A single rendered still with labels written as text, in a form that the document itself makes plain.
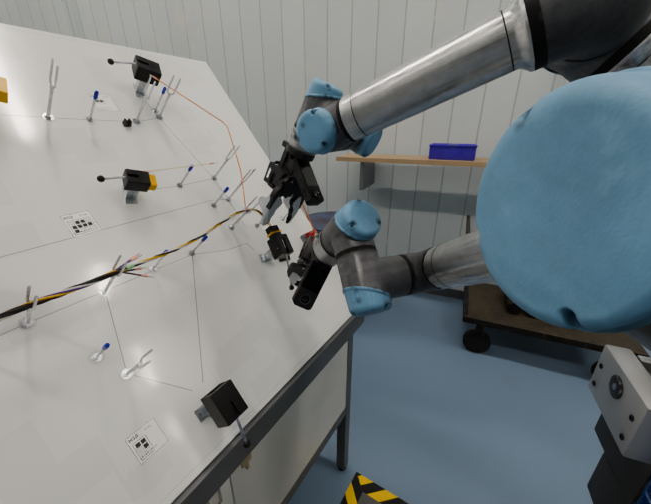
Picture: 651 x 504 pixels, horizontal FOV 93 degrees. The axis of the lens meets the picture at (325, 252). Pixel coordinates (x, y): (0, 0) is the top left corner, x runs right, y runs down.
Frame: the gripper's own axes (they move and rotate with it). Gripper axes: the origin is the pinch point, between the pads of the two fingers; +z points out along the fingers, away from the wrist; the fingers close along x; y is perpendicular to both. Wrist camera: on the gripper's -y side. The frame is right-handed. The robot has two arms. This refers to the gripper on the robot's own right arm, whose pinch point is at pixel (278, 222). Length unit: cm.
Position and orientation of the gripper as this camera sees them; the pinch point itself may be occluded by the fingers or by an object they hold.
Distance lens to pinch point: 84.3
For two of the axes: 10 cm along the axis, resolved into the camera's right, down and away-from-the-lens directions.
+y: -6.4, -6.2, 4.5
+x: -6.4, 1.2, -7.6
